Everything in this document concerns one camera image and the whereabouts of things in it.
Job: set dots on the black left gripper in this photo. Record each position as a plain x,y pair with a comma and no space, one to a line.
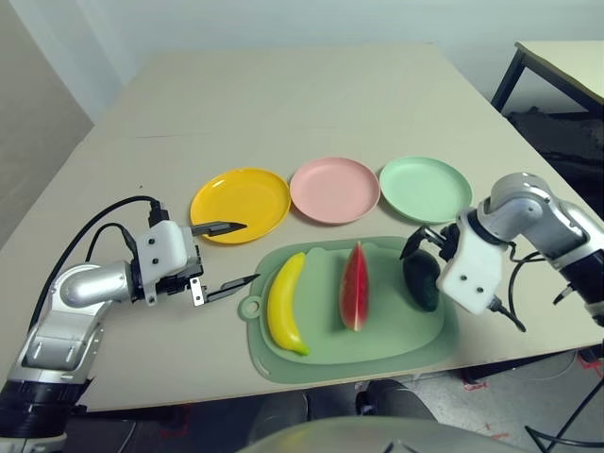
196,271

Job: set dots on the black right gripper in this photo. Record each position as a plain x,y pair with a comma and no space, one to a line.
443,240

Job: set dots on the dark green toy avocado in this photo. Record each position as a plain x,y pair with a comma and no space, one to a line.
420,283

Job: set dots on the red toy watermelon slice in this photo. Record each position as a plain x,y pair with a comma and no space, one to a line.
354,288

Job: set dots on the yellow toy banana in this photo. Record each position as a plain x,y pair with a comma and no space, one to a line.
283,307

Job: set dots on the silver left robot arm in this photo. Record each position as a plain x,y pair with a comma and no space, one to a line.
80,288

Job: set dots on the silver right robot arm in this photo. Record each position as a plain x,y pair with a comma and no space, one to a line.
542,217

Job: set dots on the mint green plastic plate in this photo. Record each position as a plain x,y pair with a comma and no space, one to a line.
424,186

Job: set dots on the yellow plastic plate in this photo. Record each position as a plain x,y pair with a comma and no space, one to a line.
245,198

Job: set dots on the light green cutting board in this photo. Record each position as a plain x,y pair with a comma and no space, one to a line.
387,325

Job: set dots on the pink plastic plate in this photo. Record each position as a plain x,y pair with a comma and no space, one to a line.
335,189

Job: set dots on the large green cutting mat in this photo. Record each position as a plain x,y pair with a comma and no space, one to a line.
358,373

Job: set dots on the grey robot right leg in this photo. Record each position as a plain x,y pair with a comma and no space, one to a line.
396,398

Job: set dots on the grey robot leg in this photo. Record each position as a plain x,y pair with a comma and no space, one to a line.
396,398
278,415

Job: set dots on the grey robot left leg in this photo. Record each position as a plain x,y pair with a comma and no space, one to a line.
278,415

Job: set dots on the dark grey rug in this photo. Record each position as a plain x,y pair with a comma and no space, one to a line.
557,137

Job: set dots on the grey robot torso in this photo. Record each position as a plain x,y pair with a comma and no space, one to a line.
354,439

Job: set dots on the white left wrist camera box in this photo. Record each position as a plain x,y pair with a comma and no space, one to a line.
165,250

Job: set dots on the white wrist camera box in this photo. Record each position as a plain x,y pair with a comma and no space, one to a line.
165,250
467,269

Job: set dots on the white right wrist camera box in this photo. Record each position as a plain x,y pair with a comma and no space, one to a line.
467,269

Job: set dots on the beige side table black frame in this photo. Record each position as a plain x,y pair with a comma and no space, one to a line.
566,66

